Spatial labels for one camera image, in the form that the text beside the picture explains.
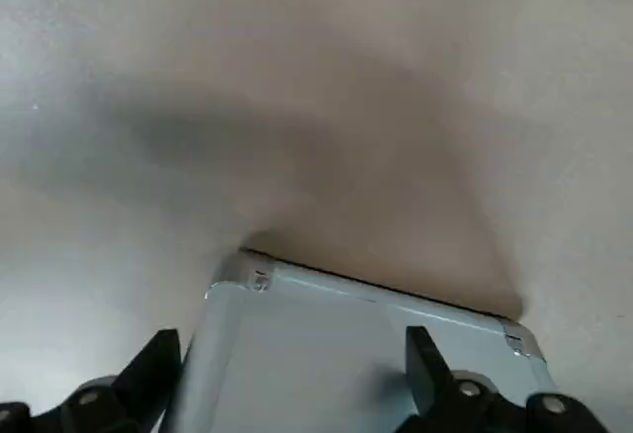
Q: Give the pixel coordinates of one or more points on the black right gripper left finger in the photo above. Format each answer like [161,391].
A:
[143,378]

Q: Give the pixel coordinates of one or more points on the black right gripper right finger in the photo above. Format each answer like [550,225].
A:
[430,373]

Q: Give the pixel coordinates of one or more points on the silver aluminium first-aid case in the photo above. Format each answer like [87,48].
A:
[306,344]

